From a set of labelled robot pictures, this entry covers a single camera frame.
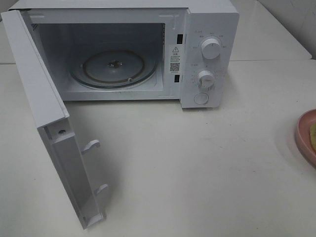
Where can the round white door-release button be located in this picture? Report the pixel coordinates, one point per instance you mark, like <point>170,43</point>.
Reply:
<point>201,99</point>

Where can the upper white power knob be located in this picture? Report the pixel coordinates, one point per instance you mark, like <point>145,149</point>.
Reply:
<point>210,48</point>

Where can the white bread sandwich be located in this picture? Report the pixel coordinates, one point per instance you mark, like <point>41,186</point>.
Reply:
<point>313,136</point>

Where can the pink round plate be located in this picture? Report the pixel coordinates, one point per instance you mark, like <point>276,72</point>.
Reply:
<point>303,137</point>

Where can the white microwave oven body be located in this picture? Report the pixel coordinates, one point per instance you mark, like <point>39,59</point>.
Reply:
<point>157,87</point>

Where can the glass microwave turntable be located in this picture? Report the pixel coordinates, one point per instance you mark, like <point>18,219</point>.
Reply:
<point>114,66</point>

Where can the white timer knob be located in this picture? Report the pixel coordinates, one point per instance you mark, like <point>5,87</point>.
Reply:
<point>205,79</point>

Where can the white microwave door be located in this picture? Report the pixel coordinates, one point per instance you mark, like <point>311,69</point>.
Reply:
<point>52,118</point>

